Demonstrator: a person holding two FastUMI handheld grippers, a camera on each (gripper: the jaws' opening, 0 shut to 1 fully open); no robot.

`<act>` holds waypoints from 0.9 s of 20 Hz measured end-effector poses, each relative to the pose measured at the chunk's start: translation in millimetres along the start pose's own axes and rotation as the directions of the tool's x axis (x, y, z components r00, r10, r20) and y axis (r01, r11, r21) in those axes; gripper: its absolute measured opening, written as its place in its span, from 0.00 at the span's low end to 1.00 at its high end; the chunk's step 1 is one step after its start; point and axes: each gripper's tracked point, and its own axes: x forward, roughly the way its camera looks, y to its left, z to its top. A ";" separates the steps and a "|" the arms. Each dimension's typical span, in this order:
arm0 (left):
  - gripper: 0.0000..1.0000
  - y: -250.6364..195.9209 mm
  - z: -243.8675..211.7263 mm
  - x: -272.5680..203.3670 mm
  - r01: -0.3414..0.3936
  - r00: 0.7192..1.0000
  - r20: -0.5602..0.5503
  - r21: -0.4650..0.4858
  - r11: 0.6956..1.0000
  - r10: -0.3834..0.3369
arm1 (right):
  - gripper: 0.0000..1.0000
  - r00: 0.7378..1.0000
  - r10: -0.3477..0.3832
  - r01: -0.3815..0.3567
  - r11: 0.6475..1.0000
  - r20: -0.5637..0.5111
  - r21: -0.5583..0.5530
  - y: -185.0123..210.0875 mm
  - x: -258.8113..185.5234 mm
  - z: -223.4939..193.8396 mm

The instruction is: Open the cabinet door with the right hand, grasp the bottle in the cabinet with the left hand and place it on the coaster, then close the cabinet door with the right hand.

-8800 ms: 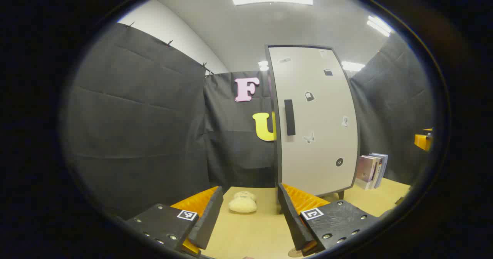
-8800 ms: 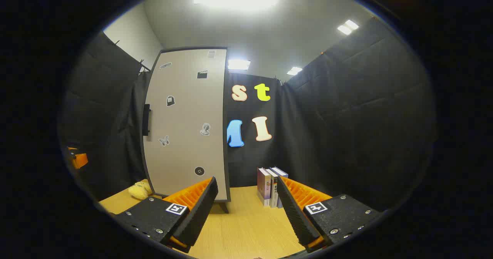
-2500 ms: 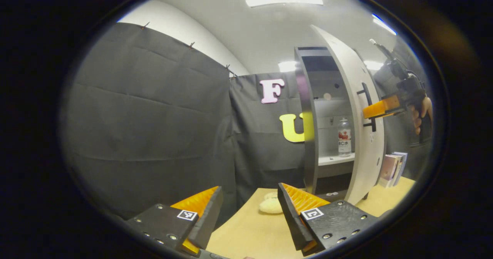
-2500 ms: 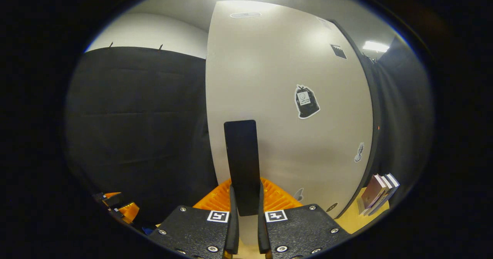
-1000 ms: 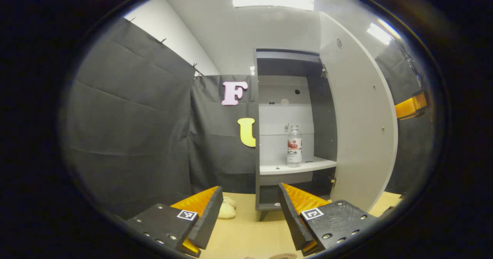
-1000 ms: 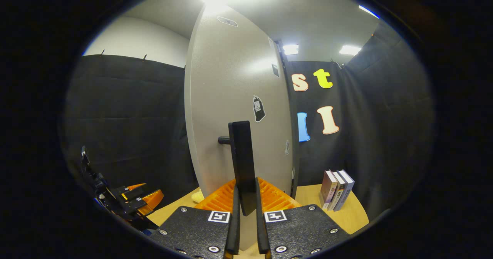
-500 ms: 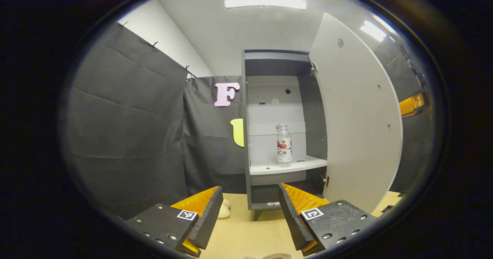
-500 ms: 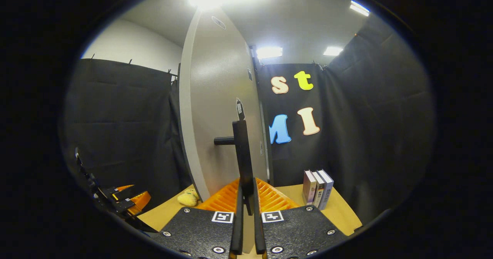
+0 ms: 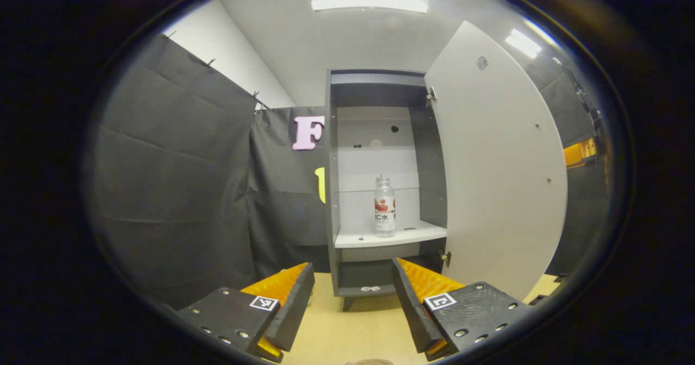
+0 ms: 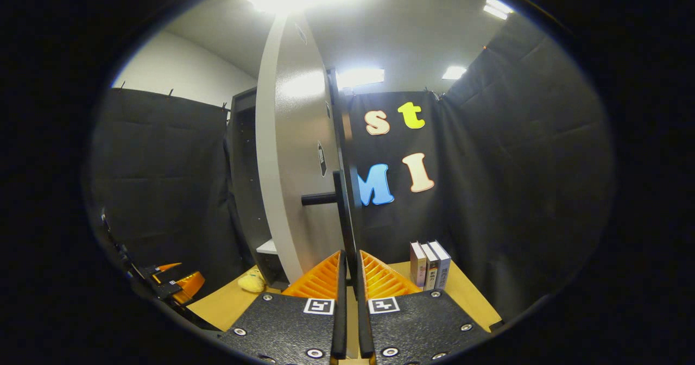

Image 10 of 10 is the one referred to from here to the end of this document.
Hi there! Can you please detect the tan spine book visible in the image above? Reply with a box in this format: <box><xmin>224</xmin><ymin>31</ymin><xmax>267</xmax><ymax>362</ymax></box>
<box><xmin>421</xmin><ymin>243</ymin><xmax>439</xmax><ymax>291</ymax></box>

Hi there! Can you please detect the blue grey book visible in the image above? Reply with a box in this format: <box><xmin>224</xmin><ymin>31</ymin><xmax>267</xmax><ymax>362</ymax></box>
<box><xmin>428</xmin><ymin>240</ymin><xmax>451</xmax><ymax>291</ymax></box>

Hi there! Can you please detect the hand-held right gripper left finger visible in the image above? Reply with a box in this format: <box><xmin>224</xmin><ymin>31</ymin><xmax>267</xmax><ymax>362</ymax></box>
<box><xmin>220</xmin><ymin>250</ymin><xmax>348</xmax><ymax>365</ymax></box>

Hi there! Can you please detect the black backdrop cloth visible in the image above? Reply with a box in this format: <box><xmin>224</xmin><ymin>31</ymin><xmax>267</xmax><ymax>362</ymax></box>
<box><xmin>90</xmin><ymin>28</ymin><xmax>617</xmax><ymax>322</ymax></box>

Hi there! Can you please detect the pale pink book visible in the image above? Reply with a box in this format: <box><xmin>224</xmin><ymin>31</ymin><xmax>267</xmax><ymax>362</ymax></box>
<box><xmin>410</xmin><ymin>241</ymin><xmax>428</xmax><ymax>290</ymax></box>

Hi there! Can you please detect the cream plush toy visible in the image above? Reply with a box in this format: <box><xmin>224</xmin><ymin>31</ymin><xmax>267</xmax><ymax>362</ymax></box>
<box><xmin>237</xmin><ymin>270</ymin><xmax>267</xmax><ymax>294</ymax></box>

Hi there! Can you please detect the white cabinet door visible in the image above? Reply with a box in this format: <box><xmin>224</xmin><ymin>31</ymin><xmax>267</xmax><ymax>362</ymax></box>
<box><xmin>255</xmin><ymin>12</ymin><xmax>362</xmax><ymax>287</ymax></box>

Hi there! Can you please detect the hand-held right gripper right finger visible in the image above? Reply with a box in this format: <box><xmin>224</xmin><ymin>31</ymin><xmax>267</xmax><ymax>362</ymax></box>
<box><xmin>356</xmin><ymin>250</ymin><xmax>492</xmax><ymax>365</ymax></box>

